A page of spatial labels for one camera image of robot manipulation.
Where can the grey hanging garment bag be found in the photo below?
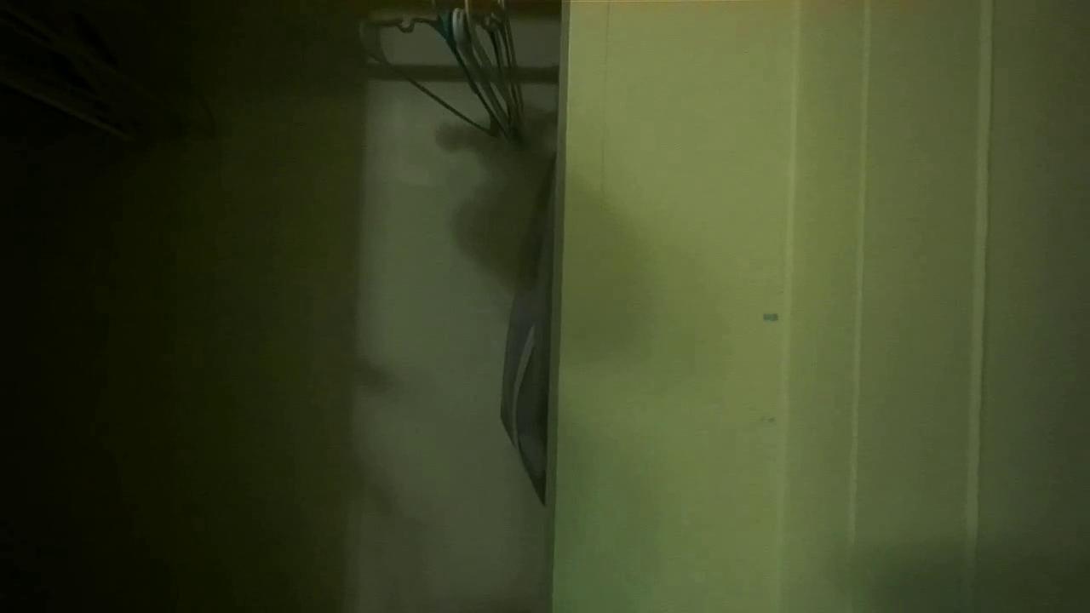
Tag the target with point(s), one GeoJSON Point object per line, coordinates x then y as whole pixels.
{"type": "Point", "coordinates": [534, 363]}

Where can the closet hanging rod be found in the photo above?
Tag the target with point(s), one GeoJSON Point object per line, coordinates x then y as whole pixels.
{"type": "Point", "coordinates": [430, 72]}

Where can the dark slatted panel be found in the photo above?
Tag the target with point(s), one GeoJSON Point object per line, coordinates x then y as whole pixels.
{"type": "Point", "coordinates": [56, 69]}

